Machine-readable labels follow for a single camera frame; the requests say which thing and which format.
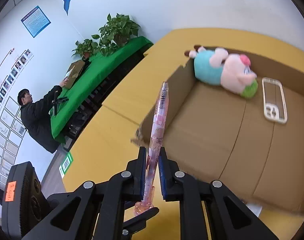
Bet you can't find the white earbuds case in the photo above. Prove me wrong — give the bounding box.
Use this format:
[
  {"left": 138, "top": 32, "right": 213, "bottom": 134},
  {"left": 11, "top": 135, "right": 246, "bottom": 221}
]
[{"left": 246, "top": 202, "right": 263, "bottom": 217}]

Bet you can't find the pink transparent pen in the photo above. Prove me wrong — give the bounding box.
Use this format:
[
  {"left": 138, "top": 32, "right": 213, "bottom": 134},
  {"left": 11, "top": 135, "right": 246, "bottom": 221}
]
[{"left": 134, "top": 82, "right": 169, "bottom": 216}]

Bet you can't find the cream clear phone case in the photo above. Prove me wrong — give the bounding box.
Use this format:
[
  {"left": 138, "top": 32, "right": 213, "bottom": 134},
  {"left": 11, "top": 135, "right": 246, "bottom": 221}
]
[{"left": 262, "top": 77, "right": 288, "bottom": 124}]

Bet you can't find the pink pig plush toy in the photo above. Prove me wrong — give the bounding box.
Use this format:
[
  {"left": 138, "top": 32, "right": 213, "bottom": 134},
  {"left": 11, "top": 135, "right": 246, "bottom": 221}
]
[{"left": 184, "top": 45, "right": 258, "bottom": 99}]

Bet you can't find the black speaker box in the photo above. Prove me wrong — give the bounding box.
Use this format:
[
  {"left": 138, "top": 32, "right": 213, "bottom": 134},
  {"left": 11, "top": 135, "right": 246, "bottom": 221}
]
[{"left": 1, "top": 161, "right": 50, "bottom": 239}]

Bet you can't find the cardboard box tray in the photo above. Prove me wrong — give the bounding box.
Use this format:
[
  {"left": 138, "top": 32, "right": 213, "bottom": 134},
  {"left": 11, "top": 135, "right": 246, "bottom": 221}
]
[{"left": 130, "top": 45, "right": 304, "bottom": 214}]

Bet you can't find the green covered table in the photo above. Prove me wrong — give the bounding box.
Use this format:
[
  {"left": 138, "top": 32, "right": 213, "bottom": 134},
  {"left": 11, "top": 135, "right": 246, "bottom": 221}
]
[{"left": 51, "top": 36, "right": 153, "bottom": 141}]

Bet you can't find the person in black jacket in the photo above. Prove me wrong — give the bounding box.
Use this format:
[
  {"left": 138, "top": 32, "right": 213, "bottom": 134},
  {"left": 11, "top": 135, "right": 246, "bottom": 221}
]
[{"left": 18, "top": 77, "right": 68, "bottom": 154}]

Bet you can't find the brown cardboard package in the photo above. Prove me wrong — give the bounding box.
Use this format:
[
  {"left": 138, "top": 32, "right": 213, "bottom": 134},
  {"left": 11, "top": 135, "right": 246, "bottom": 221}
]
[{"left": 64, "top": 60, "right": 85, "bottom": 89}]

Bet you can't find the small potted green plant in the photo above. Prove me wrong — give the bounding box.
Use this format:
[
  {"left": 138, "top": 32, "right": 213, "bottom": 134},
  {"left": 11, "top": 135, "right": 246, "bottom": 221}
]
[{"left": 72, "top": 39, "right": 98, "bottom": 58}]

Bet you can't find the large potted green plant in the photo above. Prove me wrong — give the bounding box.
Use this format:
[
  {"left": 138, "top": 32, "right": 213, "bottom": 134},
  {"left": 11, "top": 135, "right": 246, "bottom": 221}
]
[{"left": 92, "top": 14, "right": 141, "bottom": 56}]

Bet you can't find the blue framed wall poster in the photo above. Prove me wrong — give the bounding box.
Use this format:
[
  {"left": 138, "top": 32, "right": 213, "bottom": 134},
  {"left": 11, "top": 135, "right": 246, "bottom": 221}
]
[{"left": 21, "top": 6, "right": 51, "bottom": 38}]

